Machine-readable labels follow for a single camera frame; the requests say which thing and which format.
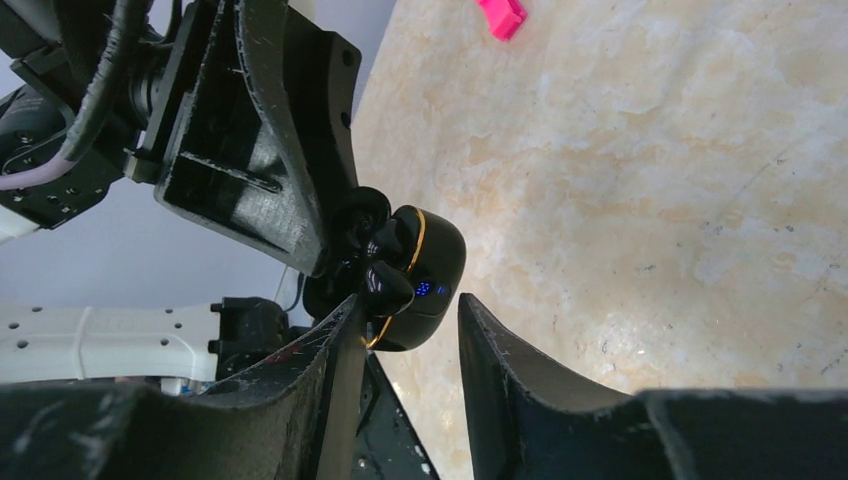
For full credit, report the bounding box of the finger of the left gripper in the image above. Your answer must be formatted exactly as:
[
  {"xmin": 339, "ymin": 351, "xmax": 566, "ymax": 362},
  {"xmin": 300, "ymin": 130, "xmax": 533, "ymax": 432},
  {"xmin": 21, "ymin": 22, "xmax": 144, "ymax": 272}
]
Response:
[
  {"xmin": 261, "ymin": 1, "xmax": 361, "ymax": 219},
  {"xmin": 154, "ymin": 1, "xmax": 328, "ymax": 275}
]

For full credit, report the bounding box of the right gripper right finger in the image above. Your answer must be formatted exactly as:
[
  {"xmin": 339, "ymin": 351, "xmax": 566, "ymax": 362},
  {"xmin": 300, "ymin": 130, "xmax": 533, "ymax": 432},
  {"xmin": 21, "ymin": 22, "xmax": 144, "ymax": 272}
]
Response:
[{"xmin": 458, "ymin": 293, "xmax": 847, "ymax": 479}]

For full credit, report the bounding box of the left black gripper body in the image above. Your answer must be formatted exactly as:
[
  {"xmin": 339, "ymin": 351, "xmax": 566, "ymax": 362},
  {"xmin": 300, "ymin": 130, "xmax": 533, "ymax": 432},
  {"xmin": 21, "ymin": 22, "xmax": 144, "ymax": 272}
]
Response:
[{"xmin": 1, "ymin": 1, "xmax": 206, "ymax": 232}]

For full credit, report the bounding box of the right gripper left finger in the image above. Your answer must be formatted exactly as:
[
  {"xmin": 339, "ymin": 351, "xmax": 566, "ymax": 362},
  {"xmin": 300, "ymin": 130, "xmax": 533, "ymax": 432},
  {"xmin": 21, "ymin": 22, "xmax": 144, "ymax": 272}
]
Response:
[{"xmin": 1, "ymin": 296, "xmax": 366, "ymax": 479}]

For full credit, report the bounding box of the black earbud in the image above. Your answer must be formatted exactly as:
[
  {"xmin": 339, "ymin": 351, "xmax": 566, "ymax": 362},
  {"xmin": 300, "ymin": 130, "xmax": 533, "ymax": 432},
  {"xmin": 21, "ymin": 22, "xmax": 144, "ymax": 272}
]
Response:
[
  {"xmin": 362, "ymin": 261, "xmax": 415, "ymax": 318},
  {"xmin": 362, "ymin": 219, "xmax": 405, "ymax": 262}
]

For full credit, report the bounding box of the black earbud charging case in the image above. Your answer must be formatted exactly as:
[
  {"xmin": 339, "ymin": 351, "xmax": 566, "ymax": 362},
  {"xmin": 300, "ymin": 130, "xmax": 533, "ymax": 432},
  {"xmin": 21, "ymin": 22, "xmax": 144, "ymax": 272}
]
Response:
[{"xmin": 303, "ymin": 187, "xmax": 467, "ymax": 352}]

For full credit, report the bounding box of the pink marker pen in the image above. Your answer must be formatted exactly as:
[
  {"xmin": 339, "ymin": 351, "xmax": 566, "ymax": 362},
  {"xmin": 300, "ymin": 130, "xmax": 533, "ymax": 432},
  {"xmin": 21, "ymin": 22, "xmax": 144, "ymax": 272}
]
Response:
[{"xmin": 476, "ymin": 0, "xmax": 528, "ymax": 42}]

